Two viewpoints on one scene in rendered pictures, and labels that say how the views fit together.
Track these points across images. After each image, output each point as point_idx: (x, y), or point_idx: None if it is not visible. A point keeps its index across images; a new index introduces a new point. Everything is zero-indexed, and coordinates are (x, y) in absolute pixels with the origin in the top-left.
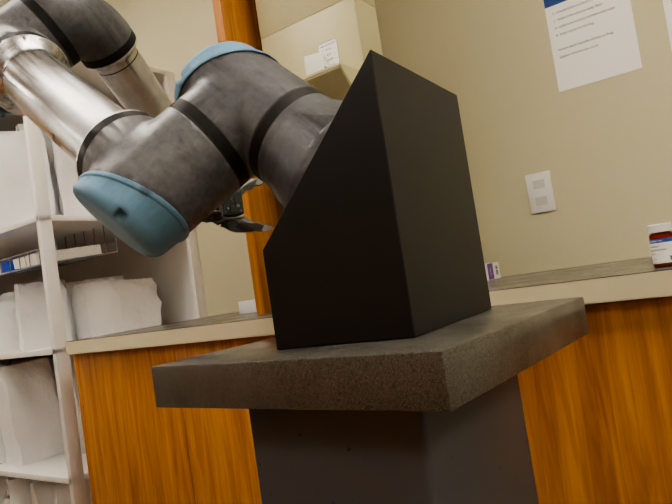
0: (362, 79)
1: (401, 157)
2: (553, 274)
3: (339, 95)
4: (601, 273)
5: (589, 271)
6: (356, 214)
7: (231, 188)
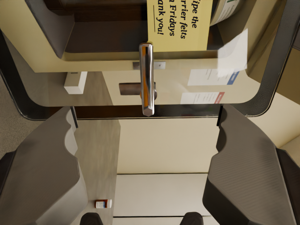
0: None
1: None
2: (88, 123)
3: (285, 75)
4: (89, 189)
5: (92, 151)
6: None
7: None
